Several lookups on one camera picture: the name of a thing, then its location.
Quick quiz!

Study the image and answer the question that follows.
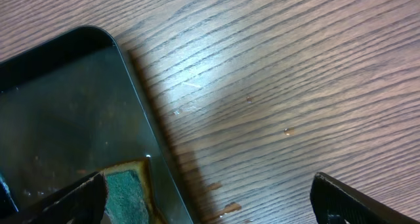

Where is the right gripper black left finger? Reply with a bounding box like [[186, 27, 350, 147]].
[[1, 171, 108, 224]]

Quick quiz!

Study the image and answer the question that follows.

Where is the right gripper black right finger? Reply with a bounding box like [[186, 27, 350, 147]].
[[310, 172, 419, 224]]

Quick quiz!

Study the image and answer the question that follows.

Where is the green yellow sponge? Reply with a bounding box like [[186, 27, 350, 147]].
[[101, 158, 166, 224]]

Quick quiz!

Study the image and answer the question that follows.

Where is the black water tray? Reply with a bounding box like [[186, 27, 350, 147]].
[[1, 26, 200, 223]]

